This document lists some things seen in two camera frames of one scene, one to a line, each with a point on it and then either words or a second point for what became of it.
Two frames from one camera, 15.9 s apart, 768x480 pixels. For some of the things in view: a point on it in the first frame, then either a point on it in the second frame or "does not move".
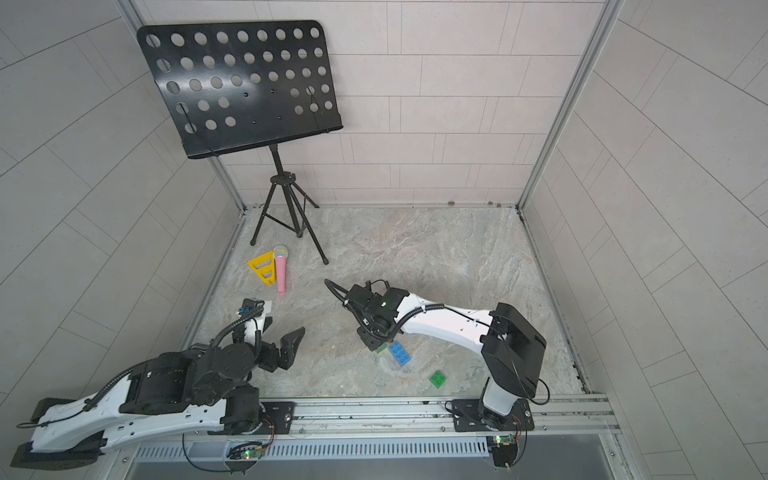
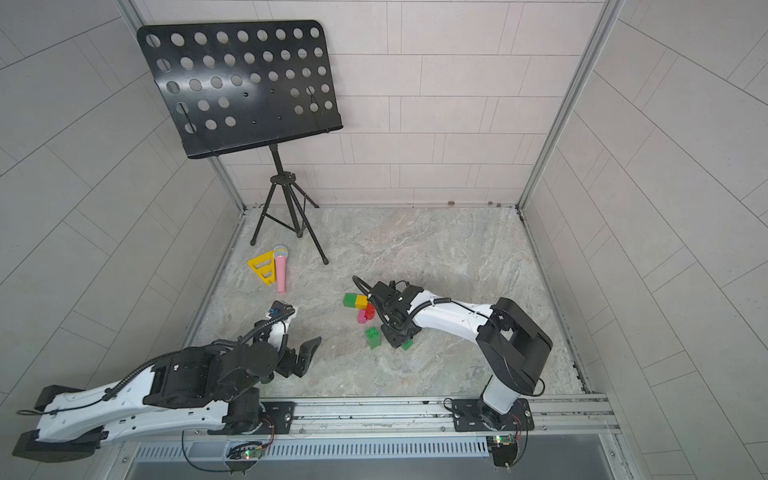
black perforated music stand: (236, 86) does not move
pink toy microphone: (280, 253) does not move
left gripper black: (273, 352) → (292, 363)
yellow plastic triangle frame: (265, 267) does not move
